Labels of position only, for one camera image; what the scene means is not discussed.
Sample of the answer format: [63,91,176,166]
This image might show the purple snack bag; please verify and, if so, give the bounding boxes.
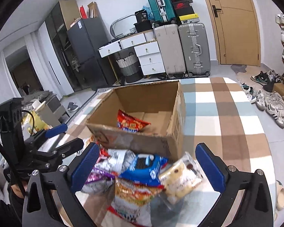
[81,168,115,195]

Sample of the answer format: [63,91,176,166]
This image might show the silver grey snack bag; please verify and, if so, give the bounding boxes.
[94,149,135,175]

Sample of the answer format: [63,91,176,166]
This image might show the clear bag of bread buns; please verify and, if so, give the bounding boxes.
[159,152,203,205]

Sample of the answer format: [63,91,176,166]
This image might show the red orange chips bag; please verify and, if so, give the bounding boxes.
[117,110,150,133]

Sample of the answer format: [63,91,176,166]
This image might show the blue Oreo cookie bag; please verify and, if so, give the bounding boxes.
[119,154,168,187]

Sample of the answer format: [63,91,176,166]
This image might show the white noodle snack bag front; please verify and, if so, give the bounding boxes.
[108,177,164,226]

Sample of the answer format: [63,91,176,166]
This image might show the person's left hand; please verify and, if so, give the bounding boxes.
[11,181,27,199]

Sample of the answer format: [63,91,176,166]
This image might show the yellow snack bag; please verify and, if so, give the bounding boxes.
[21,110,51,136]

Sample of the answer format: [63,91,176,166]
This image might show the grey slippers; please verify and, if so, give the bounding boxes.
[67,102,79,112]

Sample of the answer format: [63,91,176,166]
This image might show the brown cardboard SF Express box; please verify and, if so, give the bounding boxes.
[86,81,186,161]

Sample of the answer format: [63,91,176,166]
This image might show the woven laundry basket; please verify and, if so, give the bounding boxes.
[116,52,143,84]

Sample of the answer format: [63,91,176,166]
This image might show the shoes on floor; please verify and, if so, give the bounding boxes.
[240,70,284,129]

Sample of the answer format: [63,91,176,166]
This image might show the black refrigerator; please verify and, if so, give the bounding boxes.
[68,17,116,90]

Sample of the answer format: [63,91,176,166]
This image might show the small cardboard box on floor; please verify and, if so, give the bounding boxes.
[272,82,284,105]

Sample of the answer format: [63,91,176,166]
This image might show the grey door mat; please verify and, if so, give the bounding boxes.
[231,64,247,74]

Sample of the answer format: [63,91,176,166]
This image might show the dark glass cabinet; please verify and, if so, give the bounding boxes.
[45,1,82,92]

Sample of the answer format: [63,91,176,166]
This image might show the white drawer desk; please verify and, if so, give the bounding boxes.
[98,30,166,76]

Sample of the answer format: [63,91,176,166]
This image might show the black storage box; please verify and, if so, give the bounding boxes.
[134,9,152,33]

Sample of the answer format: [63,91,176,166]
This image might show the beige suitcase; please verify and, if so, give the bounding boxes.
[154,24,186,78]

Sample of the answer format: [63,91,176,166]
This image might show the silver grey suitcase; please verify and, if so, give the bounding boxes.
[178,23,211,76]

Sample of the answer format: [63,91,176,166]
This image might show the teal suitcase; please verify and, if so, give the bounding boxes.
[148,0,176,24]

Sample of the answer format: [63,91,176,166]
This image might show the wooden door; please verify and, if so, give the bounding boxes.
[205,0,261,67]

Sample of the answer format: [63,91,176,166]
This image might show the stack of shoe boxes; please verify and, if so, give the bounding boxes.
[171,0,200,25]

